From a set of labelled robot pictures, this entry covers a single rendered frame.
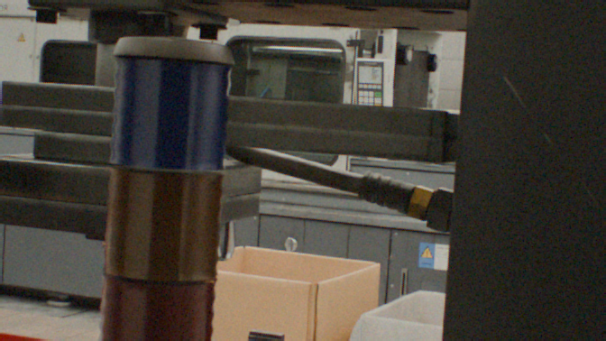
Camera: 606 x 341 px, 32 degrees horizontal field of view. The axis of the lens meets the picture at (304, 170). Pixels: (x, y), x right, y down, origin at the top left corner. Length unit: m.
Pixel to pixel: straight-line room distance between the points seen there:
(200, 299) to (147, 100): 0.07
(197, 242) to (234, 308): 2.65
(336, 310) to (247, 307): 0.26
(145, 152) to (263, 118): 0.23
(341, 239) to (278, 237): 0.34
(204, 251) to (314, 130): 0.22
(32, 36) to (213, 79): 5.92
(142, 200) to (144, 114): 0.03
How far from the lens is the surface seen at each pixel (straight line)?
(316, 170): 0.68
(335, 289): 3.01
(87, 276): 6.04
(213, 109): 0.34
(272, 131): 0.56
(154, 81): 0.34
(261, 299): 2.96
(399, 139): 0.54
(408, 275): 5.25
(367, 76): 5.15
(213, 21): 0.64
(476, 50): 0.51
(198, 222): 0.34
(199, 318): 0.35
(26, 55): 6.27
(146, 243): 0.34
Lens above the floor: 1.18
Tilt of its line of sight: 3 degrees down
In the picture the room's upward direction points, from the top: 4 degrees clockwise
